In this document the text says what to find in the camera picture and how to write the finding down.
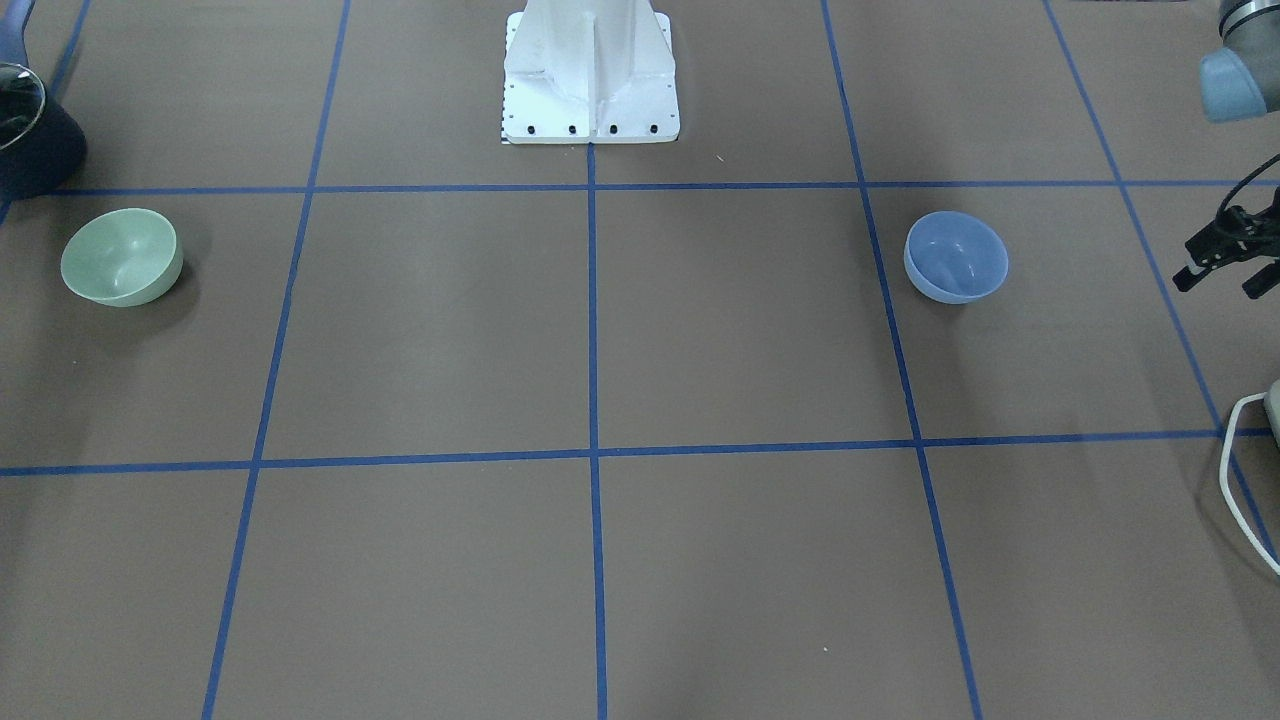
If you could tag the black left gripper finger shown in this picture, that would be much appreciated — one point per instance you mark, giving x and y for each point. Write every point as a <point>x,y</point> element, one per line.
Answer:
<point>1263,281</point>
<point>1187,277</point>

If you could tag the blue bowl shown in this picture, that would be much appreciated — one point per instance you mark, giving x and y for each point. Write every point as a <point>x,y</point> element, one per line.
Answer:
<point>954,258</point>

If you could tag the white camera stand column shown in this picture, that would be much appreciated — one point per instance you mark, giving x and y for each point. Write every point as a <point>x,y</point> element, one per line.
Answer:
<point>589,72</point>

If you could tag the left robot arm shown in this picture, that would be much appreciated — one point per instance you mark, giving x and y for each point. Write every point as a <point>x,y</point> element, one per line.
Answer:
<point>1239,81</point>

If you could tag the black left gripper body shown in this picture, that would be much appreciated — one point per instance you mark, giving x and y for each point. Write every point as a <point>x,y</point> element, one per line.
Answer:
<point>1229,244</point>

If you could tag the dark blue saucepan with lid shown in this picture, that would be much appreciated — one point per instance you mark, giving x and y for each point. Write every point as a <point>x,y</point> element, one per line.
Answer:
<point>41,145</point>

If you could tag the green bowl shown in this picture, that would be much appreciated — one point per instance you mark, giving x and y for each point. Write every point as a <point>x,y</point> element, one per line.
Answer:
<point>125,258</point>

